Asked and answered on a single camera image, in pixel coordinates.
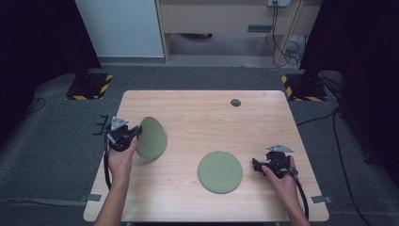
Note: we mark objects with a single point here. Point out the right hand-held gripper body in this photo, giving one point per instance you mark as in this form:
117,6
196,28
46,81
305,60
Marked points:
277,161

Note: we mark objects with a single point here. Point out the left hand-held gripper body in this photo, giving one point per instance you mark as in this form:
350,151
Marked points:
119,135

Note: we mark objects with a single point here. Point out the green round plate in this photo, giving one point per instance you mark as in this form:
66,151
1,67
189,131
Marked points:
153,138
220,172

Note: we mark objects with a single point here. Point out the person's right hand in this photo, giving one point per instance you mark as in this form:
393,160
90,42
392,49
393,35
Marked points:
284,186

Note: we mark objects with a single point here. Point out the person's left hand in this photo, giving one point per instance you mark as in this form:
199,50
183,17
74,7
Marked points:
120,164

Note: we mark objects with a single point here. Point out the black stand base striped edge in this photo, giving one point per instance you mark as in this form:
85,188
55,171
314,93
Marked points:
306,89
89,88

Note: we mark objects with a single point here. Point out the grey tape strip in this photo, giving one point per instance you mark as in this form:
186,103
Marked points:
92,197
321,199

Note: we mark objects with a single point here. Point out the grey round table grommet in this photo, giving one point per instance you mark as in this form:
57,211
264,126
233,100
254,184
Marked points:
235,102

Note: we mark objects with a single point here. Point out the white panel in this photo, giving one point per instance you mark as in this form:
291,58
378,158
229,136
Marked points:
119,28

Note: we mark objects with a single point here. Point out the black curtain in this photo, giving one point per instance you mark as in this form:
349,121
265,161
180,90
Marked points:
363,62
37,47

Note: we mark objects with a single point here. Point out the grey desk label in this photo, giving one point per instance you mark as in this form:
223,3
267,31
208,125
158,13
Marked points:
259,28

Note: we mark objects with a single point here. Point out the light wooden desk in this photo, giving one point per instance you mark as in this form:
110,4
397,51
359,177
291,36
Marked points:
219,15

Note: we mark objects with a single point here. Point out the grey power strip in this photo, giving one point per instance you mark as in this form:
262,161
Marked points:
279,3

